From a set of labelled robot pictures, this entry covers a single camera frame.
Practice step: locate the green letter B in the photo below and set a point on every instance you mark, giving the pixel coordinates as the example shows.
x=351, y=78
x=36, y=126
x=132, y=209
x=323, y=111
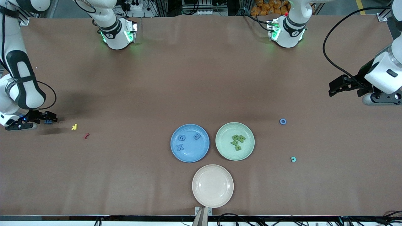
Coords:
x=235, y=137

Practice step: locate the orange items pile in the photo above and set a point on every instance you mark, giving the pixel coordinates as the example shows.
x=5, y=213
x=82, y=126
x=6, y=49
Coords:
x=267, y=8

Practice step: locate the blue letter O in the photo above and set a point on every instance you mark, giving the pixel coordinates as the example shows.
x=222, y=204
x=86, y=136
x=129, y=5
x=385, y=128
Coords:
x=280, y=121

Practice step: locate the yellow letter K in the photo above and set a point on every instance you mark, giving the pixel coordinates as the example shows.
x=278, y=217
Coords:
x=74, y=127

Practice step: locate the blue plate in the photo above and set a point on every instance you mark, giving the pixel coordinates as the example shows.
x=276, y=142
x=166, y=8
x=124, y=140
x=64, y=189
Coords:
x=191, y=153

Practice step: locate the aluminium frame rail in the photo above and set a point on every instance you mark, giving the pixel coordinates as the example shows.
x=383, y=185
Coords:
x=383, y=17
x=25, y=19

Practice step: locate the blue letter G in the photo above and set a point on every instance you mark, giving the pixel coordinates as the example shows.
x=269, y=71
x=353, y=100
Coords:
x=179, y=138

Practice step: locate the teal letter C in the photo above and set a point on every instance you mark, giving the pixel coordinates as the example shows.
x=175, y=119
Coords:
x=294, y=159

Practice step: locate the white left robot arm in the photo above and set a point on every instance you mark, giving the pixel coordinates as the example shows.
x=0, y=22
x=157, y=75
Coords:
x=290, y=39

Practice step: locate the blue letter X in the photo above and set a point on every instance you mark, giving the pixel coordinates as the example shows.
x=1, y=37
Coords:
x=179, y=147

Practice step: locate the green letter U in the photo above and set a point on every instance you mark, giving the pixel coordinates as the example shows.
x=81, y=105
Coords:
x=238, y=148

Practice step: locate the blue letter P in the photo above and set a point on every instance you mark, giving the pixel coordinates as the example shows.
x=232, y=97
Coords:
x=198, y=137

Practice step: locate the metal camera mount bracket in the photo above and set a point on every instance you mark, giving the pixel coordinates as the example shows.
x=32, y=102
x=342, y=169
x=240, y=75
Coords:
x=201, y=216

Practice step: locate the green letter N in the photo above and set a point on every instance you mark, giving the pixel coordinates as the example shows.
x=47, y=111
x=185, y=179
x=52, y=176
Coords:
x=242, y=138

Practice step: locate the green letter P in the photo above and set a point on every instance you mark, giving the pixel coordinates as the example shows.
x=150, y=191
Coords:
x=234, y=143

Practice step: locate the green plate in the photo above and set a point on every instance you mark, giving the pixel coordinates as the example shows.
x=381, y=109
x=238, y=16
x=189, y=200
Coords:
x=226, y=150

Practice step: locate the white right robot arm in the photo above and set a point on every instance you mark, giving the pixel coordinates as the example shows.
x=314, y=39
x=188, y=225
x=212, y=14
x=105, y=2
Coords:
x=4, y=103

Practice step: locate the white power strip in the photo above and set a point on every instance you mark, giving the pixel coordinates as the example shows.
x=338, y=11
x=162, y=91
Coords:
x=205, y=12
x=135, y=6

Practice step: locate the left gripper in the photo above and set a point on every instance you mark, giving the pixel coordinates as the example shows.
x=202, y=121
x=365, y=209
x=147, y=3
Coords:
x=360, y=79

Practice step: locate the beige plate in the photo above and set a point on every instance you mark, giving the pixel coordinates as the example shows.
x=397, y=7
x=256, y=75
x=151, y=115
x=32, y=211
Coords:
x=213, y=185

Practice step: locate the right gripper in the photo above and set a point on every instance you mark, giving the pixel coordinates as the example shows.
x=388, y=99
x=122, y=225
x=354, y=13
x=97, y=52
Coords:
x=35, y=116

